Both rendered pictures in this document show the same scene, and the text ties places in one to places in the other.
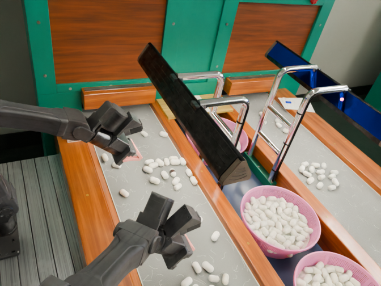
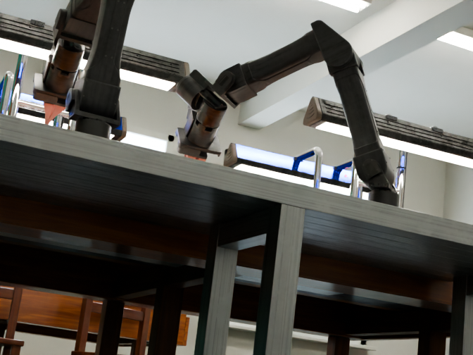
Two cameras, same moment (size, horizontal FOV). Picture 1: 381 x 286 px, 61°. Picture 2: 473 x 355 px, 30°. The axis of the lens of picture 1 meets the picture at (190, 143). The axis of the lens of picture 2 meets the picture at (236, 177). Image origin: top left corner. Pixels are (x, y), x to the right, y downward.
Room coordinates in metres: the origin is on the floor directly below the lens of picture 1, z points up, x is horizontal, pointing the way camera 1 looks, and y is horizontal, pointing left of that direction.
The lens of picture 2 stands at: (0.01, 1.87, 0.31)
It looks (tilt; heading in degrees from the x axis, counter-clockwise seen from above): 14 degrees up; 281
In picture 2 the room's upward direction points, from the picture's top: 7 degrees clockwise
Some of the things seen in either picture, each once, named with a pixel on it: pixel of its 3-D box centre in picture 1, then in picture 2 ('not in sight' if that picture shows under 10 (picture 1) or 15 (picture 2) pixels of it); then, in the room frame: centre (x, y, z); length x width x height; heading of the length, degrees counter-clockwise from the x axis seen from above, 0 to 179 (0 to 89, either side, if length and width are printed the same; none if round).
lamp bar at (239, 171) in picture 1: (184, 99); (64, 44); (0.81, 0.04, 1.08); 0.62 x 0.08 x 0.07; 32
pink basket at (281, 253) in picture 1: (275, 223); not in sight; (0.73, -0.34, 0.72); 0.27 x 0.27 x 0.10
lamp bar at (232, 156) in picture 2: not in sight; (314, 172); (0.29, -0.95, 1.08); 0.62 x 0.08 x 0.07; 32
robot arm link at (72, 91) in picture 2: (1, 205); (93, 109); (0.54, 0.48, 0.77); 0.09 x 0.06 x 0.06; 36
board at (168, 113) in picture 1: (195, 105); not in sight; (1.29, 0.02, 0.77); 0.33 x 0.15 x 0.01; 122
